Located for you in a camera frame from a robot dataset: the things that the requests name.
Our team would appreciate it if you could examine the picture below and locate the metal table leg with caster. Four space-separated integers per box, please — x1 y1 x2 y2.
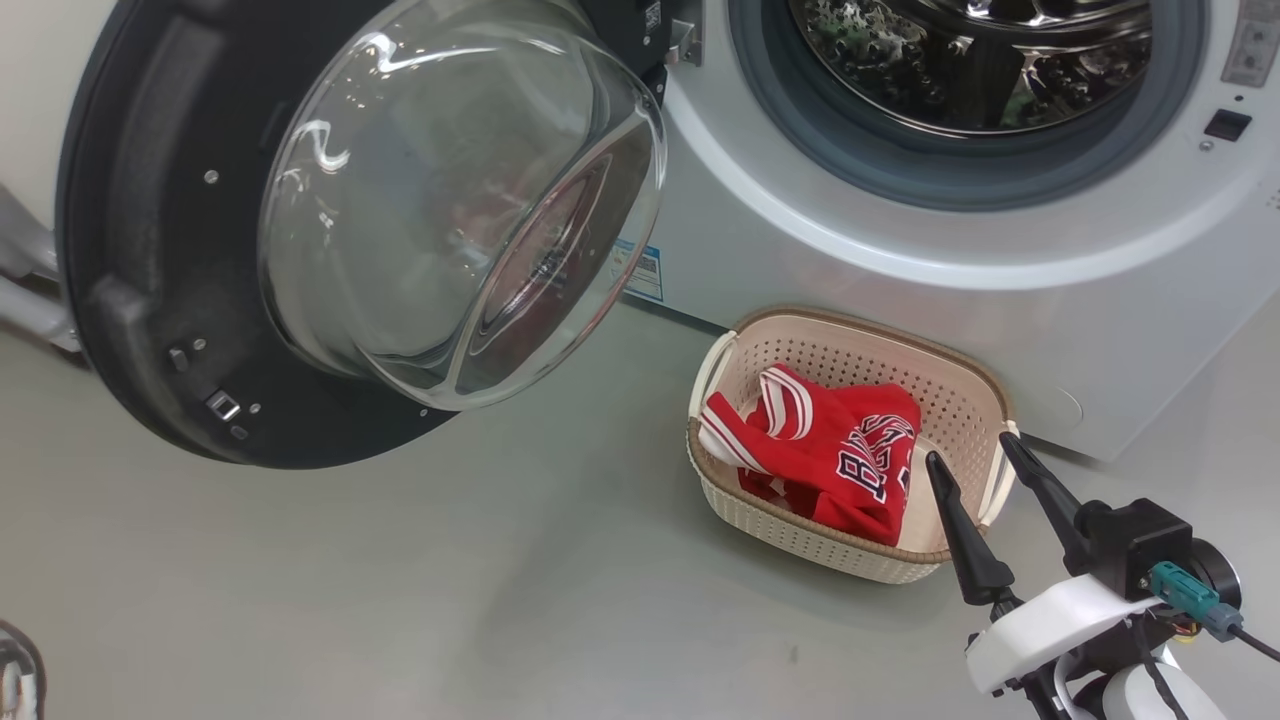
0 185 81 353

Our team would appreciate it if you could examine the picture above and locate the teal plug black cable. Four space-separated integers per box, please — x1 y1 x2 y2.
1148 562 1280 663

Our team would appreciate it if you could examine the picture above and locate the grey rubber door gasket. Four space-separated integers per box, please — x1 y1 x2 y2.
728 0 1208 211

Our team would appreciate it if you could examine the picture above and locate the white front-load washing machine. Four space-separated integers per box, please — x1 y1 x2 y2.
600 0 1280 463

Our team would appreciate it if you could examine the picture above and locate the steel washer drum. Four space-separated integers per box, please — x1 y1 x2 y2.
790 0 1151 137

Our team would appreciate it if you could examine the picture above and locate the cream perforated laundry basket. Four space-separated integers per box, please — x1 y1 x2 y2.
686 306 1021 585

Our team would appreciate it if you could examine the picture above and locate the black round glass washer door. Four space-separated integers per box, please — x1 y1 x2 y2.
55 0 669 471

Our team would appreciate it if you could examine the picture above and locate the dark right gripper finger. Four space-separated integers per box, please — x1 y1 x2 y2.
925 451 1021 611
1000 432 1093 574

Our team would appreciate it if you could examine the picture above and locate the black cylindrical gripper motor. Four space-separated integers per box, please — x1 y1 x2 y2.
1185 538 1243 611

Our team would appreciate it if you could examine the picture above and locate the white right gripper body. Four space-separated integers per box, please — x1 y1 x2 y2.
965 573 1161 696

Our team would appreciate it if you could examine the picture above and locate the blue white energy label sticker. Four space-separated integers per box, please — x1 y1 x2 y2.
612 238 664 303

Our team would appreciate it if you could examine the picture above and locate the red jersey with white stripes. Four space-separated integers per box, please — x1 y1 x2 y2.
697 363 923 547

